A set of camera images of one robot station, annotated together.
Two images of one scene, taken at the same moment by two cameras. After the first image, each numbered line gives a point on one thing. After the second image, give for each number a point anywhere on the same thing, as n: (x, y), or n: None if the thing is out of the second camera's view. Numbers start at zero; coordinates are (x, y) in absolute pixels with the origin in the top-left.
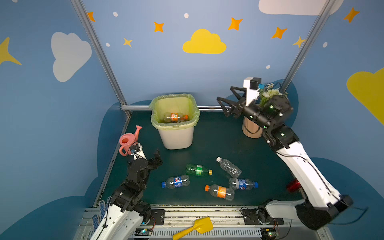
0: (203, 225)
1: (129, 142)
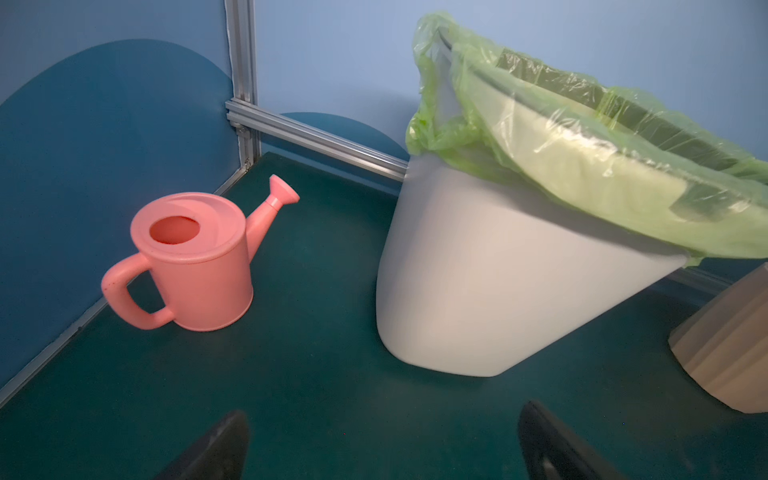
0: None
1: (197, 248)
